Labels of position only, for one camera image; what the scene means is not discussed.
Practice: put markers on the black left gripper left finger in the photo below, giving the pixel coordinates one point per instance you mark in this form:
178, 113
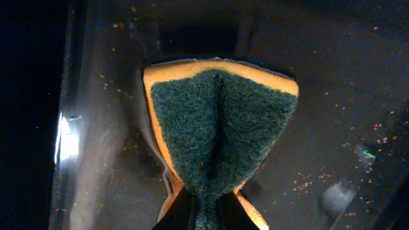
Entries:
181, 215

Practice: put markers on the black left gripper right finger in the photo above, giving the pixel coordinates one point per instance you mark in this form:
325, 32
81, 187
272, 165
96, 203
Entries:
232, 215

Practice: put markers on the yellow green sponge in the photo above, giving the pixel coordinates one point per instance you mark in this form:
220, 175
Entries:
213, 122

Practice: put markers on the rectangular black tray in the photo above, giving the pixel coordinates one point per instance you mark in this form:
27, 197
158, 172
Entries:
342, 162

